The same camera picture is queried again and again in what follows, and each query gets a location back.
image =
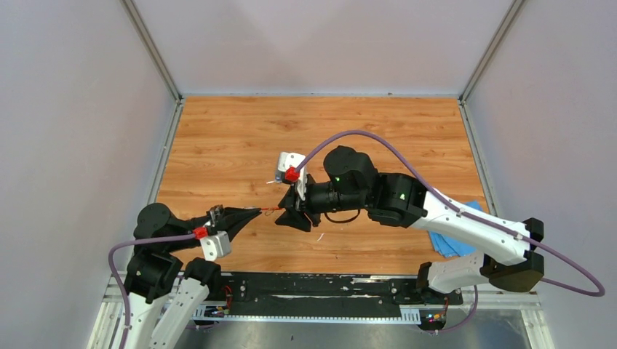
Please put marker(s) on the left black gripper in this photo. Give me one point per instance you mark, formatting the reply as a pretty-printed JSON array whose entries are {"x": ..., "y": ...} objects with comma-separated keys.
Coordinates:
[{"x": 233, "y": 218}]

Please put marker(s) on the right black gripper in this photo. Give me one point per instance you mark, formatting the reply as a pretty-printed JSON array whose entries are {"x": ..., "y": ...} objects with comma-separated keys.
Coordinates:
[{"x": 291, "y": 217}]

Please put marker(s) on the red handled metal key holder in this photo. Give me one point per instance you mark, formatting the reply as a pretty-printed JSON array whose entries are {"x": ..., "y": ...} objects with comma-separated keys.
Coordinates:
[{"x": 269, "y": 210}]

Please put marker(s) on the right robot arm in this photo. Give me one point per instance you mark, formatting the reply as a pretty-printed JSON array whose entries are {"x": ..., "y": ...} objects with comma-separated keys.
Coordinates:
[{"x": 503, "y": 256}]

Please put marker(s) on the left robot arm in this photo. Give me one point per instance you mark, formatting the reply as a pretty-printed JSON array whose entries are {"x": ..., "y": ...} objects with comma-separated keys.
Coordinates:
[{"x": 169, "y": 268}]

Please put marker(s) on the blue cloth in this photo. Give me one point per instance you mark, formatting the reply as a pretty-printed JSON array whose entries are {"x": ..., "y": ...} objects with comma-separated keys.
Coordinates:
[{"x": 449, "y": 247}]

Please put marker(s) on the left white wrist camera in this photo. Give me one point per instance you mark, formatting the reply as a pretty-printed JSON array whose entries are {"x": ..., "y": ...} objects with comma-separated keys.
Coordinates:
[{"x": 215, "y": 244}]

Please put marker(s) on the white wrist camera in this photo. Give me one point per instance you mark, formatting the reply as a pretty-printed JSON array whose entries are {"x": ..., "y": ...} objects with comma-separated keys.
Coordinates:
[
  {"x": 215, "y": 244},
  {"x": 288, "y": 171}
]

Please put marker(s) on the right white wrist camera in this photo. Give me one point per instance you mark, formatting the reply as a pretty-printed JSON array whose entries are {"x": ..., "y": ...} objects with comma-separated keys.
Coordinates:
[{"x": 288, "y": 171}]

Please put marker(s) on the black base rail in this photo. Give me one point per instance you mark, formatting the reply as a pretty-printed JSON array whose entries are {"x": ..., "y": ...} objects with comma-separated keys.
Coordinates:
[{"x": 325, "y": 297}]

